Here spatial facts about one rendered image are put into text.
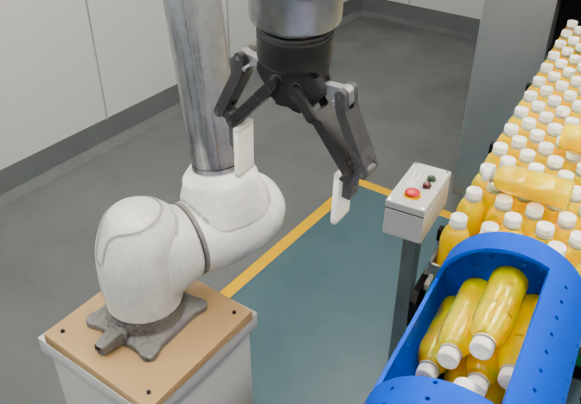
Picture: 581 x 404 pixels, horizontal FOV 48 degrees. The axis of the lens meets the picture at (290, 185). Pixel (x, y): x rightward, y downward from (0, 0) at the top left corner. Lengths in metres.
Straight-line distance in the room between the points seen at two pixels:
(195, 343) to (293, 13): 0.86
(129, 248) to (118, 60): 2.94
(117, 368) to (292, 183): 2.42
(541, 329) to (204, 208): 0.63
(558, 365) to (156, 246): 0.70
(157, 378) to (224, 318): 0.19
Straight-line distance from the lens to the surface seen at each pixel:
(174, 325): 1.33
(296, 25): 0.59
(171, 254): 1.20
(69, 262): 3.23
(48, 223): 3.52
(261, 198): 1.28
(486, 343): 1.14
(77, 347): 1.36
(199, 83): 1.17
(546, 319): 1.16
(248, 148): 0.77
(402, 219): 1.57
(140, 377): 1.29
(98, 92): 4.01
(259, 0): 0.60
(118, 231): 1.18
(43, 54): 3.72
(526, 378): 1.06
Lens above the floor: 1.98
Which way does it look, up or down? 34 degrees down
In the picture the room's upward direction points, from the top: straight up
